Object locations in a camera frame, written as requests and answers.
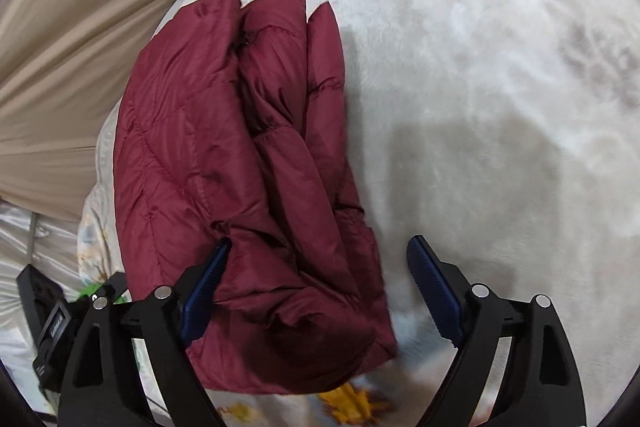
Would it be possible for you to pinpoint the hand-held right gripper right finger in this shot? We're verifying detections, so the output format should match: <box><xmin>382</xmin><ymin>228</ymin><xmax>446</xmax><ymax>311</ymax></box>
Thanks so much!
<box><xmin>406</xmin><ymin>234</ymin><xmax>587</xmax><ymax>427</ymax></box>

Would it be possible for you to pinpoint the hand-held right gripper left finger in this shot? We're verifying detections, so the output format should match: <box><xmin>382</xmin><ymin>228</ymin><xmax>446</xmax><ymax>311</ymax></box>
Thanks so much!
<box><xmin>59</xmin><ymin>237</ymin><xmax>232</xmax><ymax>427</ymax></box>

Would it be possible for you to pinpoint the maroon puffer jacket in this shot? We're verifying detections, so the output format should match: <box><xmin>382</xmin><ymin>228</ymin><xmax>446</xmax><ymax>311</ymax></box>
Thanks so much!
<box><xmin>112</xmin><ymin>0</ymin><xmax>399</xmax><ymax>395</ymax></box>

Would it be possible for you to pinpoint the silver satin cloth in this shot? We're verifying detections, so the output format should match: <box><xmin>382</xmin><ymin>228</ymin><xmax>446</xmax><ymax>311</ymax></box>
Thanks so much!
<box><xmin>0</xmin><ymin>199</ymin><xmax>101</xmax><ymax>408</ymax></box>

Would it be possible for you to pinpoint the grey floral plush blanket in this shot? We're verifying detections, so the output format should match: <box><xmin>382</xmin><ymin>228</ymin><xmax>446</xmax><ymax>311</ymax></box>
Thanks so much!
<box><xmin>77</xmin><ymin>0</ymin><xmax>640</xmax><ymax>427</ymax></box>

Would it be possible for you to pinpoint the beige curtain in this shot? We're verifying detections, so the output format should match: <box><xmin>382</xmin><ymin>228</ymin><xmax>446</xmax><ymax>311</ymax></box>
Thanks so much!
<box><xmin>0</xmin><ymin>0</ymin><xmax>266</xmax><ymax>223</ymax></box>

